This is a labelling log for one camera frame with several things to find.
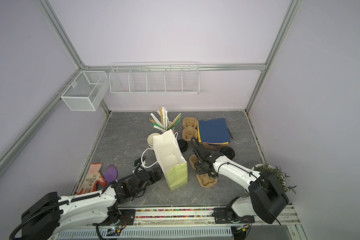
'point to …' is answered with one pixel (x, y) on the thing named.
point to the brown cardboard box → (215, 146)
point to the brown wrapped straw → (151, 120)
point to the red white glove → (93, 175)
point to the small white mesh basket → (87, 92)
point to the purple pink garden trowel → (111, 173)
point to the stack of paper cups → (150, 139)
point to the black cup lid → (228, 151)
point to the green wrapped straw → (177, 123)
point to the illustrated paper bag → (169, 154)
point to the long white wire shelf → (154, 78)
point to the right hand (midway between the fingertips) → (202, 168)
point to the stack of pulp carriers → (190, 131)
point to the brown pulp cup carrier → (204, 180)
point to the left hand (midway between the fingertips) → (158, 173)
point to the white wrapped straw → (163, 117)
